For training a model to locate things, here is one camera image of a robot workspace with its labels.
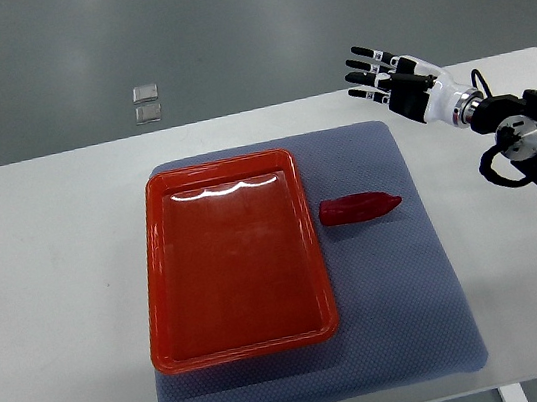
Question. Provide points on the upper floor outlet plate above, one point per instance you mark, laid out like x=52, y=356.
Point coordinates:
x=145, y=93

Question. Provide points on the red pepper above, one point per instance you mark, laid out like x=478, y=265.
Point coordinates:
x=357, y=208

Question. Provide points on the blue-grey foam mat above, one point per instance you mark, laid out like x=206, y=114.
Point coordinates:
x=403, y=316

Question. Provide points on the red plastic tray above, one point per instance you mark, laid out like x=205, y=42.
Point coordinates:
x=235, y=269

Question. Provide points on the white table leg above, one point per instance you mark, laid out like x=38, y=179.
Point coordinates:
x=512, y=393

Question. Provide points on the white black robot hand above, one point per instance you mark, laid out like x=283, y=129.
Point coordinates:
x=412, y=88

